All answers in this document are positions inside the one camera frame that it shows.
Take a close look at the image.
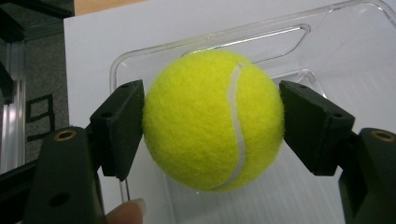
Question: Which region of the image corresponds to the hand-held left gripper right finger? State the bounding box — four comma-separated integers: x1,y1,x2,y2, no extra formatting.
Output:
278,79,356,176

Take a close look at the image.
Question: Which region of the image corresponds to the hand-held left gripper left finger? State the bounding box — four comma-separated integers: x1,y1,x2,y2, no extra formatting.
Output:
90,78,146,182

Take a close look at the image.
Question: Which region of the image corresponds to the clear plastic container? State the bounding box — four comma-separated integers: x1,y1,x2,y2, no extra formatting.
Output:
109,0,396,224

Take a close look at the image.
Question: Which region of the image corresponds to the yellow tennis ball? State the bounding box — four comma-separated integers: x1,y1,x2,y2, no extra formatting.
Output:
142,49,286,192

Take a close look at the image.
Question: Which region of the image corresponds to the white table board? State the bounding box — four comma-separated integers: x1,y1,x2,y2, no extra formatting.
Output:
63,0,396,224

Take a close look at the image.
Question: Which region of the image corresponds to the metal stand post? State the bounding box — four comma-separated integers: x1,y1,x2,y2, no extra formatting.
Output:
0,40,26,175

